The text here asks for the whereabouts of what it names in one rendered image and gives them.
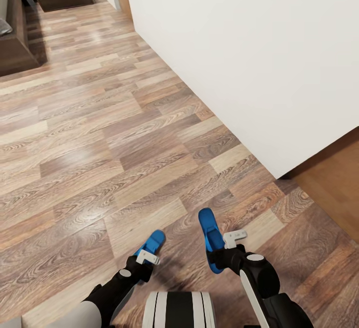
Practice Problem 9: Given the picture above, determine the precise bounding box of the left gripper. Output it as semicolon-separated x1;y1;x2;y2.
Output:
126;256;153;283

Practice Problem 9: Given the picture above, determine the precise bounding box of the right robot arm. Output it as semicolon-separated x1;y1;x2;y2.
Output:
206;229;314;328

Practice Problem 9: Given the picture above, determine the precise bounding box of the sandal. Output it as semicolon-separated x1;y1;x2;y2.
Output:
198;208;226;274
134;230;165;264

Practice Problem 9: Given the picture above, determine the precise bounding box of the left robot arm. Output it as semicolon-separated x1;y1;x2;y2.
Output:
43;249;160;328

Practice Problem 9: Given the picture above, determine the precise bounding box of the robot trunk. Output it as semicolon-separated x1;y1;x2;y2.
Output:
142;292;217;328

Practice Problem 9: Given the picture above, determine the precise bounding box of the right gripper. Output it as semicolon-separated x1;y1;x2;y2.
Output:
206;244;246;271

